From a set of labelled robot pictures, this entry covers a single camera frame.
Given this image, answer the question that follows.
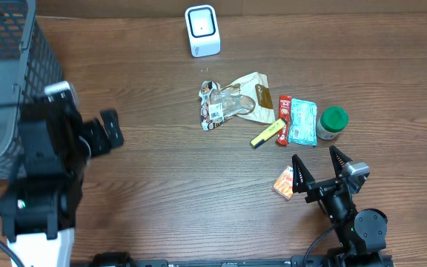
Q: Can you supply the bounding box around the red snack bar wrapper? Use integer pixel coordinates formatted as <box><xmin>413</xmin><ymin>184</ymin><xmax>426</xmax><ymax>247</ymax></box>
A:
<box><xmin>277</xmin><ymin>95</ymin><xmax>292</xmax><ymax>146</ymax></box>

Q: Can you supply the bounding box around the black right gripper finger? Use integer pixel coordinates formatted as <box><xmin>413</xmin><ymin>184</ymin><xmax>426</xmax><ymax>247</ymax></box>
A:
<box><xmin>329</xmin><ymin>145</ymin><xmax>352</xmax><ymax>178</ymax></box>
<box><xmin>292</xmin><ymin>154</ymin><xmax>316</xmax><ymax>193</ymax></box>

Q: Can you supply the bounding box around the orange Kleenex tissue pack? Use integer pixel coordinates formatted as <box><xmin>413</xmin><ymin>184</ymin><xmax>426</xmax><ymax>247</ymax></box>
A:
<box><xmin>272</xmin><ymin>166</ymin><xmax>294</xmax><ymax>200</ymax></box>

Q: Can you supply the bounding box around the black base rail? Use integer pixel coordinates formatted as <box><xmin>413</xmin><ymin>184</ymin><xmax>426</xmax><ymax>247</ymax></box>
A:
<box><xmin>70</xmin><ymin>252</ymin><xmax>394</xmax><ymax>267</ymax></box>

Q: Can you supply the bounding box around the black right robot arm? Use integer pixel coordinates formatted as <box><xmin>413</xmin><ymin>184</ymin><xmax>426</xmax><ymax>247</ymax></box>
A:
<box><xmin>291</xmin><ymin>145</ymin><xmax>394</xmax><ymax>267</ymax></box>

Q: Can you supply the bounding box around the yellow black marker pen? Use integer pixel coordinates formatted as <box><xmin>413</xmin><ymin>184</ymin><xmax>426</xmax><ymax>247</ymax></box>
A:
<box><xmin>250</xmin><ymin>119</ymin><xmax>286</xmax><ymax>149</ymax></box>

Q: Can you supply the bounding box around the green lid glass jar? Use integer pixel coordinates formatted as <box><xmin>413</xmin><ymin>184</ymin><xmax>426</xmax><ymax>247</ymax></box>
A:
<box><xmin>316</xmin><ymin>107</ymin><xmax>349</xmax><ymax>140</ymax></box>

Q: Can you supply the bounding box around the brown cookie snack bag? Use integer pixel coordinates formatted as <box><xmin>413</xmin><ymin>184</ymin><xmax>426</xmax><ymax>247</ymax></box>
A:
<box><xmin>199</xmin><ymin>72</ymin><xmax>276</xmax><ymax>131</ymax></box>

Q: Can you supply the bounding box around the white barcode scanner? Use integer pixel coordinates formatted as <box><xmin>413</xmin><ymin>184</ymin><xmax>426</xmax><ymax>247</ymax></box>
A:
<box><xmin>185</xmin><ymin>4</ymin><xmax>221</xmax><ymax>58</ymax></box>

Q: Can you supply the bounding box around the grey plastic mesh basket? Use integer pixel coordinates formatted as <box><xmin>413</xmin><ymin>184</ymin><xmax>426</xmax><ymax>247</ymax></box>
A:
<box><xmin>0</xmin><ymin>0</ymin><xmax>63</xmax><ymax>179</ymax></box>

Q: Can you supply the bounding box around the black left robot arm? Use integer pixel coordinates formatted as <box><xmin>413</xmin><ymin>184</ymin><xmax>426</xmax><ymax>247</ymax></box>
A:
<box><xmin>0</xmin><ymin>93</ymin><xmax>124</xmax><ymax>266</ymax></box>

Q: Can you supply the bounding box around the teal wet wipes pack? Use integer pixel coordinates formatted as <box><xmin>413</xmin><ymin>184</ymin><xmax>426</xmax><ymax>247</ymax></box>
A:
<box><xmin>288</xmin><ymin>99</ymin><xmax>317</xmax><ymax>146</ymax></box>

